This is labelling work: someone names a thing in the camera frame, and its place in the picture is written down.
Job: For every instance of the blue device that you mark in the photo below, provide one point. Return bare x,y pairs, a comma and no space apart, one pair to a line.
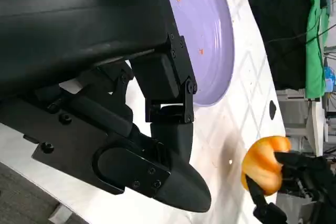
330,77

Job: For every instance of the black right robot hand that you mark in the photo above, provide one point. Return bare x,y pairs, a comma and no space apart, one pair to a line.
309,174

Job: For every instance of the black curtain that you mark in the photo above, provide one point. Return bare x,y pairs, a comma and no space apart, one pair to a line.
281,6

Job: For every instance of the lilac plate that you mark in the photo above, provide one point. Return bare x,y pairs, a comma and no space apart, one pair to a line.
204,24

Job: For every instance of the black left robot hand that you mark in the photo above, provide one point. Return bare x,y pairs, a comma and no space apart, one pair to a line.
78,37

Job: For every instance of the green cloth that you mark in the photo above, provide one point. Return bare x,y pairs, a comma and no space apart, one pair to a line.
315,64

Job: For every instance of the white workshop desk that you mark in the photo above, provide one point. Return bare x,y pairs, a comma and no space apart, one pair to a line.
296,119

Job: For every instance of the orange and white bread roll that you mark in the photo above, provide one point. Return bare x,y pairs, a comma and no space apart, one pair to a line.
260,166

